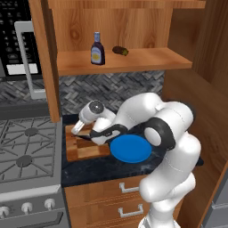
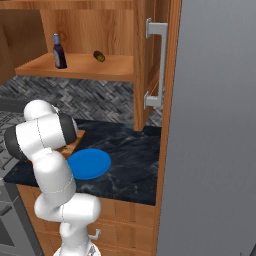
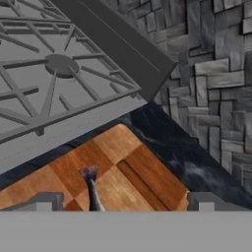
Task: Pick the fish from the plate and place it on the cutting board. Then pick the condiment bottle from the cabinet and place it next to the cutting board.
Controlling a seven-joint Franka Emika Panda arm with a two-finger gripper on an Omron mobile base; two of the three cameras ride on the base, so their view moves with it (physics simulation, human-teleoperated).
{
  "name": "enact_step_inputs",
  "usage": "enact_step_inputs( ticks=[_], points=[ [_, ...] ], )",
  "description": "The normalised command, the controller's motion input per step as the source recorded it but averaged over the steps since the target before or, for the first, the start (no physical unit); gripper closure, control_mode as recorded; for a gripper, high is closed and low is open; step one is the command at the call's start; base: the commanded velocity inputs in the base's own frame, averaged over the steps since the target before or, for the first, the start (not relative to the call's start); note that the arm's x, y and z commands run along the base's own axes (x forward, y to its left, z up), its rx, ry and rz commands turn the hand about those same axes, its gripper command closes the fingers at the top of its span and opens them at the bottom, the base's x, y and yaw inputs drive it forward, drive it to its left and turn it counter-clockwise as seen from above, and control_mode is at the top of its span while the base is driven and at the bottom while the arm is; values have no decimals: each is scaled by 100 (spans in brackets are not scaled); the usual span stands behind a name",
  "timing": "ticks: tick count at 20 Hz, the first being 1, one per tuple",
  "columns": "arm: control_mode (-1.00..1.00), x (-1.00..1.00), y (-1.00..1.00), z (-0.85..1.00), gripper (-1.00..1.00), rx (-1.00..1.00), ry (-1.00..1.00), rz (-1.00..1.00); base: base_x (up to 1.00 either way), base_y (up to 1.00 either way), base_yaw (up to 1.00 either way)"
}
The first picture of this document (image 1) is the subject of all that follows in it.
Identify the black microwave oven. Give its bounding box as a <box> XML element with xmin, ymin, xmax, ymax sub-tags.
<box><xmin>0</xmin><ymin>0</ymin><xmax>45</xmax><ymax>82</ymax></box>

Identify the dark condiment bottle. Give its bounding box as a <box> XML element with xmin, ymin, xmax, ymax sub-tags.
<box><xmin>90</xmin><ymin>31</ymin><xmax>106</xmax><ymax>66</ymax></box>

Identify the wooden cutting board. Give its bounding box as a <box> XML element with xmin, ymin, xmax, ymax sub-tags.
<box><xmin>64</xmin><ymin>123</ymin><xmax>112</xmax><ymax>163</ymax></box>

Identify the wooden cabinet shelf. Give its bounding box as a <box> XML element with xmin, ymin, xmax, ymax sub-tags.
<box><xmin>56</xmin><ymin>47</ymin><xmax>193</xmax><ymax>77</ymax></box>

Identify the white stove knob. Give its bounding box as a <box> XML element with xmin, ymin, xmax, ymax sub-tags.
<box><xmin>0</xmin><ymin>206</ymin><xmax>11</xmax><ymax>219</ymax></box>
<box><xmin>44</xmin><ymin>198</ymin><xmax>56</xmax><ymax>211</ymax></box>
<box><xmin>20</xmin><ymin>201</ymin><xmax>34</xmax><ymax>216</ymax></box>

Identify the grey oven door handle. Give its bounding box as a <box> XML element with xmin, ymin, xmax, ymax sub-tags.
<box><xmin>16</xmin><ymin>211</ymin><xmax>65</xmax><ymax>228</ymax></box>

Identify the wooden cabinet door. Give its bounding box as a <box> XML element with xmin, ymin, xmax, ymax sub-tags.
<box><xmin>28</xmin><ymin>0</ymin><xmax>62</xmax><ymax>124</ymax></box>

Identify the blue plate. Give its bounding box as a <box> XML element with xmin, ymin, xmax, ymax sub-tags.
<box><xmin>110</xmin><ymin>134</ymin><xmax>153</xmax><ymax>164</ymax></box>

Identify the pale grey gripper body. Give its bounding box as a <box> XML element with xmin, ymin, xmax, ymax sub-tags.
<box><xmin>70</xmin><ymin>119</ymin><xmax>88</xmax><ymax>135</ymax></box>

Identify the dark green pickle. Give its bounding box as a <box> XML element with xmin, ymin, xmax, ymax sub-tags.
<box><xmin>111</xmin><ymin>45</ymin><xmax>130</xmax><ymax>57</ymax></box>

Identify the grey microwave handle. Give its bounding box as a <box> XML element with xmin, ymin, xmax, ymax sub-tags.
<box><xmin>13</xmin><ymin>20</ymin><xmax>47</xmax><ymax>101</ymax></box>

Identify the grey appliance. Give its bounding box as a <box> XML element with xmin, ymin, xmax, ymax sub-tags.
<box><xmin>200</xmin><ymin>170</ymin><xmax>228</xmax><ymax>228</ymax></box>

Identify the silver drawer handle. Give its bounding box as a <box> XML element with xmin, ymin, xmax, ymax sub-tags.
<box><xmin>118</xmin><ymin>182</ymin><xmax>141</xmax><ymax>194</ymax></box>
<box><xmin>118</xmin><ymin>203</ymin><xmax>144</xmax><ymax>218</ymax></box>

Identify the grey gas stove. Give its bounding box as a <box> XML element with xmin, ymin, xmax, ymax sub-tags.
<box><xmin>0</xmin><ymin>115</ymin><xmax>69</xmax><ymax>228</ymax></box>

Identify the wooden drawer front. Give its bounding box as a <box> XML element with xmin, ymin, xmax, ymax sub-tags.
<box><xmin>63</xmin><ymin>174</ymin><xmax>150</xmax><ymax>208</ymax></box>
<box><xmin>67</xmin><ymin>197</ymin><xmax>183</xmax><ymax>228</ymax></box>

